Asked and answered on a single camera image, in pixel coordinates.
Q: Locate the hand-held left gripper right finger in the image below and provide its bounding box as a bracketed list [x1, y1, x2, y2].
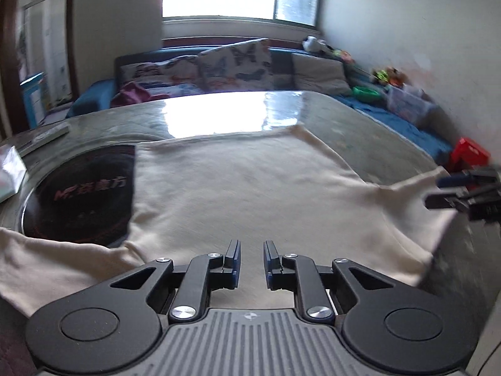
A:
[263, 240, 398, 324]

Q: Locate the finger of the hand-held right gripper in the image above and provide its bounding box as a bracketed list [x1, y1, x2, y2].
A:
[436, 170, 476, 189]
[425, 192, 470, 211]

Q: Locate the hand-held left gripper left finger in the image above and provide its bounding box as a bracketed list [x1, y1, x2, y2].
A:
[105, 239, 242, 324]

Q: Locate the cream knit garment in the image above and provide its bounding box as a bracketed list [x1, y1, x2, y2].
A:
[0, 124, 459, 320]

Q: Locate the red plastic stool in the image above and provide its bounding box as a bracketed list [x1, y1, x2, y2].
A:
[447, 136, 491, 174]

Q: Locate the blue corner sofa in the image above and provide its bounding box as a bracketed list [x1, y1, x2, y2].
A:
[66, 41, 455, 166]

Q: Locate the blue patterned sofa sheet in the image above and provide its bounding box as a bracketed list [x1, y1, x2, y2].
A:
[340, 94, 455, 165]

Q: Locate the grey quilted star table cover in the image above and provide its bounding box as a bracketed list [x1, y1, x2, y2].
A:
[0, 90, 501, 376]

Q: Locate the clear plastic storage box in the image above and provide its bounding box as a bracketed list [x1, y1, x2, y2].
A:
[385, 83, 436, 127]

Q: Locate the pile of colourful plush toys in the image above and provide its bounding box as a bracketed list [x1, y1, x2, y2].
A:
[370, 66, 408, 88]

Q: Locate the green plastic bowl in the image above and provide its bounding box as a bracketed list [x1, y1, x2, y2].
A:
[351, 85, 381, 101]

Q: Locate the black round induction cooker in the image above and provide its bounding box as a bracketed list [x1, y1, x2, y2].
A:
[18, 145, 137, 248]

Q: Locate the grey plain pillow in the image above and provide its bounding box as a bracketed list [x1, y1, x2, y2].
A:
[291, 52, 354, 97]

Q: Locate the panda plush toy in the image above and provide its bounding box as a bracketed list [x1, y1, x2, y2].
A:
[302, 35, 334, 54]

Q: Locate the large butterfly print pillow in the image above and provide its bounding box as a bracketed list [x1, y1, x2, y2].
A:
[197, 38, 273, 95]

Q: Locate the purple fleece cloth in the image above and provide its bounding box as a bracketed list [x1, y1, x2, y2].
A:
[110, 81, 154, 109]

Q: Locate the long butterfly print pillow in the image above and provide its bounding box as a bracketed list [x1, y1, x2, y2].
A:
[118, 55, 204, 98]

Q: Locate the grey flat object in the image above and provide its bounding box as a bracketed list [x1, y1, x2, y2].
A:
[17, 121, 72, 154]

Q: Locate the clear plastic packet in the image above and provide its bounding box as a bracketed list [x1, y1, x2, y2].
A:
[0, 145, 29, 205]

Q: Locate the blue cabinet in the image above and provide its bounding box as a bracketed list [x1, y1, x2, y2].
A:
[19, 71, 48, 127]

